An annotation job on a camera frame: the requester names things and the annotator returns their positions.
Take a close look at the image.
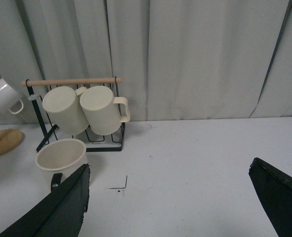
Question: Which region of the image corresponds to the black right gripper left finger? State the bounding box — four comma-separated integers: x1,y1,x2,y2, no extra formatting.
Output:
0,164,90,237

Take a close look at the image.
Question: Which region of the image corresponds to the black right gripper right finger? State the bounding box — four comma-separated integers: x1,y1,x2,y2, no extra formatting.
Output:
249,158,292,237

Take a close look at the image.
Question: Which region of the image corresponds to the cream smiley mug black handle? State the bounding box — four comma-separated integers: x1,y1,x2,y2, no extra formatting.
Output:
35,138,89,191

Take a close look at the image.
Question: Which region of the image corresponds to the wooden mug tree stand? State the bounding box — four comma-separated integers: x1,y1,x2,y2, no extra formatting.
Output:
0,128,24,155

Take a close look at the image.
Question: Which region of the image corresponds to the cream ribbed mug left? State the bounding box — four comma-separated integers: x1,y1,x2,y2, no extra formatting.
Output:
42,86,89,135

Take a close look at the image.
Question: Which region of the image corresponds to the cream ribbed mug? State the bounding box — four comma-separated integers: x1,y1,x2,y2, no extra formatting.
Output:
80,85,130,136
42,86,89,135

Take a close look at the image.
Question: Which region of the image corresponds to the cream ribbed mug right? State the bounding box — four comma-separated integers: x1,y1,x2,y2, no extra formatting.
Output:
80,85,130,136

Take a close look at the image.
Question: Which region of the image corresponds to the white mug on tree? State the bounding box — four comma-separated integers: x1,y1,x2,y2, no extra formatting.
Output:
0,79,24,115

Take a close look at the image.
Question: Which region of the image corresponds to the grey curtain backdrop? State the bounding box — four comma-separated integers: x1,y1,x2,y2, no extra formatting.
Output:
0,0,292,121

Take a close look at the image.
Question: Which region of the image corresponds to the black wire mug rack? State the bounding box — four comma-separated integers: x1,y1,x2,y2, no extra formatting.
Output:
21,77,125,152

